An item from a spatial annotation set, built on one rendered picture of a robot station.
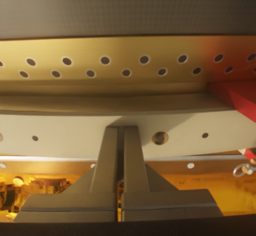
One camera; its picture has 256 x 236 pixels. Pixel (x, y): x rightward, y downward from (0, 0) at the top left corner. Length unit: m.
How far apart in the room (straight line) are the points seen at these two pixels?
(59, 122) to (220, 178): 0.28
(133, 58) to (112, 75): 0.03
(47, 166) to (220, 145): 0.26
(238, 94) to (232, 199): 0.22
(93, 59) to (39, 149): 0.10
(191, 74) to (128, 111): 0.07
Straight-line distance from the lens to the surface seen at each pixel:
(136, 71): 0.17
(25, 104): 0.20
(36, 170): 0.35
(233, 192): 0.37
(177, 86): 0.20
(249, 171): 0.21
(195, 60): 0.17
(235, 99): 0.18
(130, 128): 0.15
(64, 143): 0.18
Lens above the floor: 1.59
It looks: 27 degrees up
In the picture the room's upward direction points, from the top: 179 degrees clockwise
